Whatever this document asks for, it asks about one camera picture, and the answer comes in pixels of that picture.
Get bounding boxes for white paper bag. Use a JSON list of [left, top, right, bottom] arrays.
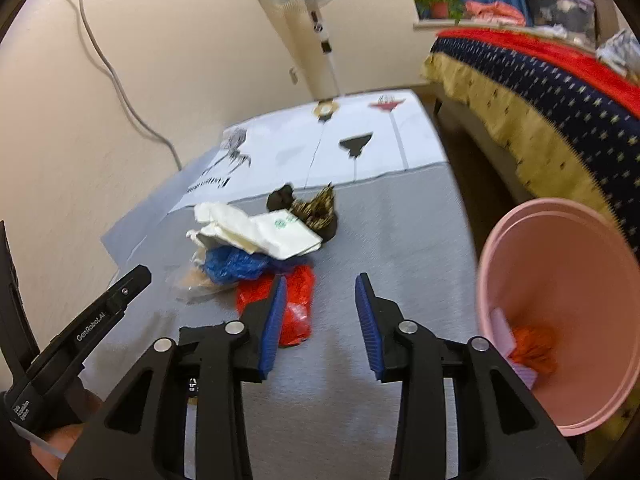
[[186, 203, 322, 260]]

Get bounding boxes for orange trash in bin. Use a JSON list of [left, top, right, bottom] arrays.
[[509, 325, 558, 376]]

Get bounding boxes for person's left hand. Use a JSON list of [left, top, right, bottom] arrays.
[[30, 390, 103, 479]]

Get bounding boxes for clear plastic wrapper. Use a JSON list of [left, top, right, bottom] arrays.
[[166, 252, 238, 304]]

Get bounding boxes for red plastic bag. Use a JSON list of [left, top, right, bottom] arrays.
[[235, 264, 316, 347]]

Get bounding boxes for blue plastic bag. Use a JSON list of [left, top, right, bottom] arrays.
[[202, 246, 278, 285]]

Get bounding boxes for grey white printed floor mat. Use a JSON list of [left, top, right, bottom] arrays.
[[81, 88, 482, 480]]

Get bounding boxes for bed with starry cover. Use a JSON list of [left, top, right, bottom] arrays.
[[422, 27, 639, 252]]

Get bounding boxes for potted green plant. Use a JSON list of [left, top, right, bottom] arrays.
[[414, 0, 465, 22]]

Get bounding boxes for pink clothes on sill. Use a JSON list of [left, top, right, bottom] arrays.
[[465, 0, 527, 27]]

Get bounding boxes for plaid grey quilt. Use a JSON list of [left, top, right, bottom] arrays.
[[596, 29, 640, 81]]

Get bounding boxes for white standing fan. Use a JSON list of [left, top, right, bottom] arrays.
[[258, 0, 342, 101]]

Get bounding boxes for grey wall cable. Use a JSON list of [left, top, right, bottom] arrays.
[[62, 0, 184, 172]]

